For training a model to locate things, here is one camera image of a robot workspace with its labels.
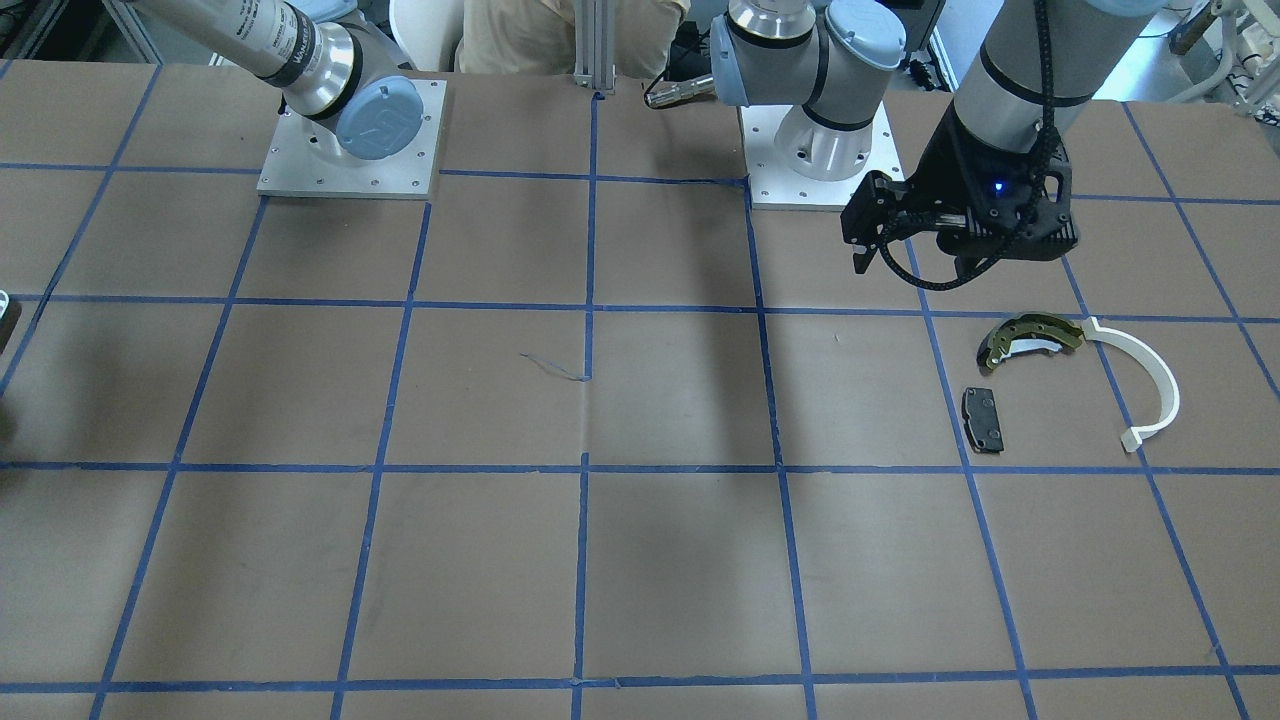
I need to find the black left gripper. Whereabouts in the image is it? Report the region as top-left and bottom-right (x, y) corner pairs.
(840, 109), (1079, 292)

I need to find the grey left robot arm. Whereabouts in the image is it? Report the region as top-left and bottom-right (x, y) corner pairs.
(710, 1), (1162, 292)

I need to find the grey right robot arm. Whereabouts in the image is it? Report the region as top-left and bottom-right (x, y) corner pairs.
(136, 1), (424, 161)

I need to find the olive brake shoe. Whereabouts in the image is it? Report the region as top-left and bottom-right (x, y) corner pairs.
(975, 313), (1085, 375)

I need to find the black brake pad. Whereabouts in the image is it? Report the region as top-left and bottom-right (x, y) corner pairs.
(961, 386), (1005, 454)

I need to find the seated person in beige shirt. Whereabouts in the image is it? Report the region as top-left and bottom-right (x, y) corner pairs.
(454, 1), (691, 79)

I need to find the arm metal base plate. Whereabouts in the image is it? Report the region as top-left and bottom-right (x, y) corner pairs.
(739, 105), (905, 211)
(257, 76), (448, 201)

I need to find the white curved plastic bracket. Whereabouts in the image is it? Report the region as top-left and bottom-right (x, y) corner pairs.
(1082, 316), (1181, 454)

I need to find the aluminium frame post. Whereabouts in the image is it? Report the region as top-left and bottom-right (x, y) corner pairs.
(573, 0), (616, 97)

